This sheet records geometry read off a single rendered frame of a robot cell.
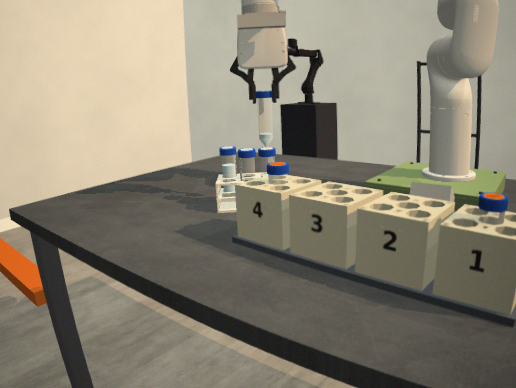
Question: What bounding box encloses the cream bucket adapter with holes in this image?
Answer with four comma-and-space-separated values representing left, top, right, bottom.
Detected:
289, 182, 383, 269
355, 192, 455, 291
432, 204, 516, 315
235, 175, 321, 250

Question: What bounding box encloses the cream tube rack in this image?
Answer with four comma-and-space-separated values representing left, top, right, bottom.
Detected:
216, 173, 261, 213

